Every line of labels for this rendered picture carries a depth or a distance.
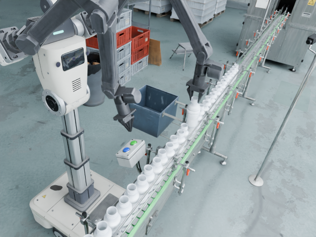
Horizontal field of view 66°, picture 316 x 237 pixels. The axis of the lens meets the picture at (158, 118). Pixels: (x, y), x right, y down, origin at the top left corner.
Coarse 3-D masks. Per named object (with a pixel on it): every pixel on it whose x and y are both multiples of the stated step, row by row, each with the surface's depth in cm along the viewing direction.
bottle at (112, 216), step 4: (108, 208) 84; (112, 208) 85; (116, 208) 84; (108, 212) 85; (112, 212) 88; (116, 212) 83; (104, 216) 86; (108, 216) 82; (112, 216) 82; (116, 216) 83; (120, 216) 86; (104, 220) 84; (108, 220) 83; (112, 220) 83; (116, 220) 84; (120, 220) 86; (108, 224) 83; (112, 224) 83; (116, 224) 84; (120, 224) 88; (112, 228) 84; (116, 228) 85; (112, 232) 86
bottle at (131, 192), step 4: (128, 184) 92; (132, 184) 93; (128, 188) 93; (132, 188) 94; (136, 188) 92; (128, 192) 91; (132, 192) 90; (136, 192) 94; (128, 196) 92; (132, 196) 92; (136, 196) 93; (132, 200) 92; (136, 200) 93; (132, 204) 93; (132, 208) 95; (136, 208) 96; (136, 212) 98; (132, 216) 98
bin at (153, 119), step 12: (144, 96) 208; (156, 96) 203; (168, 96) 197; (144, 108) 174; (156, 108) 209; (168, 108) 181; (144, 120) 180; (156, 120) 174; (168, 120) 191; (180, 120) 169; (156, 132) 180
